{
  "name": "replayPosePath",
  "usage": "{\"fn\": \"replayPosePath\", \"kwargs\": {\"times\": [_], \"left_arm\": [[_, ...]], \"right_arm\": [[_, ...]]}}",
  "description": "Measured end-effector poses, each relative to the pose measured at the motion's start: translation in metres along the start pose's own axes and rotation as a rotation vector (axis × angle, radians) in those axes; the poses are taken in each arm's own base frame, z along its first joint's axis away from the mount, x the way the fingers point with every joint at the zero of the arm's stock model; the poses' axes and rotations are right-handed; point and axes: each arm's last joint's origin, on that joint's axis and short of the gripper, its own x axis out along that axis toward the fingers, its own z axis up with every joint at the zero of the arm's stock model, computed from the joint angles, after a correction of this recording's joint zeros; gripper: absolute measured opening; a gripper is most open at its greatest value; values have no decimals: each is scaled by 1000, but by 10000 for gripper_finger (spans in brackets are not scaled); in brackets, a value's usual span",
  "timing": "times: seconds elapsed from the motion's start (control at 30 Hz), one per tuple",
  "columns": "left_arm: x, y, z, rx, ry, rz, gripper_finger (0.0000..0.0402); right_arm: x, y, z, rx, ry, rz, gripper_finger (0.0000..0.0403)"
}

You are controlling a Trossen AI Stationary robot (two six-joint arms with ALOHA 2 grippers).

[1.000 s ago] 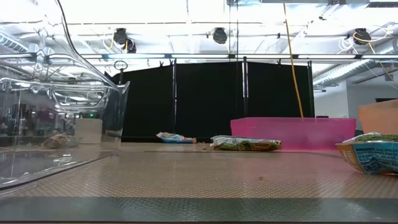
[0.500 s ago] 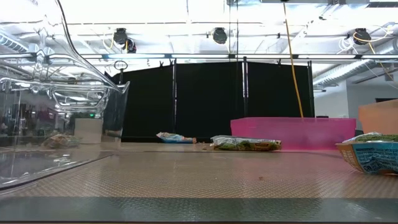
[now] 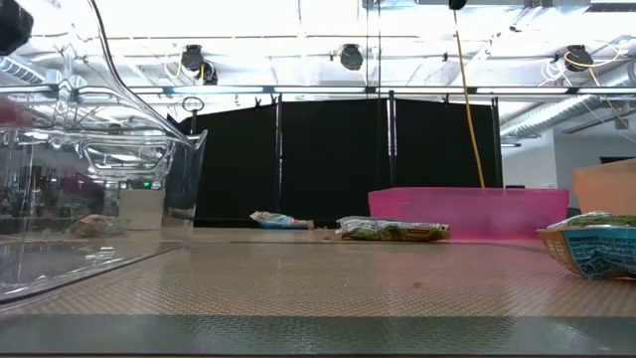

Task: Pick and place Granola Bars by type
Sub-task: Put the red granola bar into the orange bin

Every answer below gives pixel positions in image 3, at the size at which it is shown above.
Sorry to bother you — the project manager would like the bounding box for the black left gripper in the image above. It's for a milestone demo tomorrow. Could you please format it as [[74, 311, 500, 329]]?
[[0, 0, 35, 57]]

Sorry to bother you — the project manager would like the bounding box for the clear plastic tray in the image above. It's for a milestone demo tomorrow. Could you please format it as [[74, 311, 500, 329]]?
[[0, 0, 209, 307]]

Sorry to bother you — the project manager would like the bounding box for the blue green orange granola bar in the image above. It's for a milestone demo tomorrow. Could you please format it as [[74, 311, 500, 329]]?
[[335, 215, 452, 244], [535, 210, 636, 280], [248, 210, 316, 231]]

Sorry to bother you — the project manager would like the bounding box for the brown green granola bar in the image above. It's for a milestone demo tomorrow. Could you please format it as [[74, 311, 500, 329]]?
[[66, 213, 129, 239]]

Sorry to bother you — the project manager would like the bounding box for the black room divider screen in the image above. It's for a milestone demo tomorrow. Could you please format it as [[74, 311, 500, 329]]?
[[166, 91, 504, 229]]

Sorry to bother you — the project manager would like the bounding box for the black-bordered silicone baking mat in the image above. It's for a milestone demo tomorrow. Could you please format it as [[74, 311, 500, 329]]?
[[0, 241, 636, 357]]

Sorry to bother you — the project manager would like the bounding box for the red translucent plastic tray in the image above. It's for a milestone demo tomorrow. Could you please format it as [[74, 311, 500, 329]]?
[[368, 186, 571, 242]]

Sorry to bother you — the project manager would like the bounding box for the orange translucent plastic tray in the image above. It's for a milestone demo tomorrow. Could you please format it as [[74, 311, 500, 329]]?
[[571, 157, 636, 218]]

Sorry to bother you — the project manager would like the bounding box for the black ceiling cable reel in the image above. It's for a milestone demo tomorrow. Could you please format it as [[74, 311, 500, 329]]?
[[180, 44, 206, 73], [197, 60, 220, 87], [339, 43, 365, 72], [564, 44, 594, 73]]

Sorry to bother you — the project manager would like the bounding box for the yellow hanging cable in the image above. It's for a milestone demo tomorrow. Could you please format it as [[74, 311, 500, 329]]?
[[451, 9, 487, 189]]

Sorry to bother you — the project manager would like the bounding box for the silver ventilation duct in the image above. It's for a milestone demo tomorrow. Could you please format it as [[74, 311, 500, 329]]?
[[499, 93, 636, 141]]

